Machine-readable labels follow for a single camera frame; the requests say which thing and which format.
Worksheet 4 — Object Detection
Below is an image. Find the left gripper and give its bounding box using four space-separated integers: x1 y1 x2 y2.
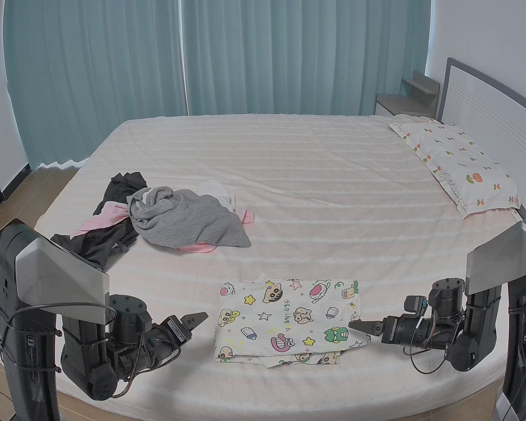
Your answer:
133 312 209 365

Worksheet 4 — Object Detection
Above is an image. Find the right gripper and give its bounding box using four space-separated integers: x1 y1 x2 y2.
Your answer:
348 316 424 347

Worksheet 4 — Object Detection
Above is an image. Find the white printed pyjama top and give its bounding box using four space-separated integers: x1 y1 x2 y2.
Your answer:
213 275 371 368

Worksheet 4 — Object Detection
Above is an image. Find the pile of clothes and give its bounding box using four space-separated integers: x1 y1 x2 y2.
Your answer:
50 171 256 271

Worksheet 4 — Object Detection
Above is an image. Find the bed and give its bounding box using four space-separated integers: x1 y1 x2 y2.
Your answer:
0 57 526 415

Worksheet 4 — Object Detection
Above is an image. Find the grey garment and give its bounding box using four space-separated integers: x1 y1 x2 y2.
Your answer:
127 186 252 249

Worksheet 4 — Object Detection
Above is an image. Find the white printed pillow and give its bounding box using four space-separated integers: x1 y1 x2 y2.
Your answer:
389 119 523 221

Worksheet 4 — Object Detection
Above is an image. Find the grey bedside table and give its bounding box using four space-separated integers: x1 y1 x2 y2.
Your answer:
375 70 441 119

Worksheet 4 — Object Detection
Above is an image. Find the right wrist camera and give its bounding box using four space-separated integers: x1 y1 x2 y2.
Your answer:
403 296 428 315

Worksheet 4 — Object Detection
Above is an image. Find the black cable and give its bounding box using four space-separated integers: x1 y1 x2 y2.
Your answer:
6 304 116 337
410 347 449 374

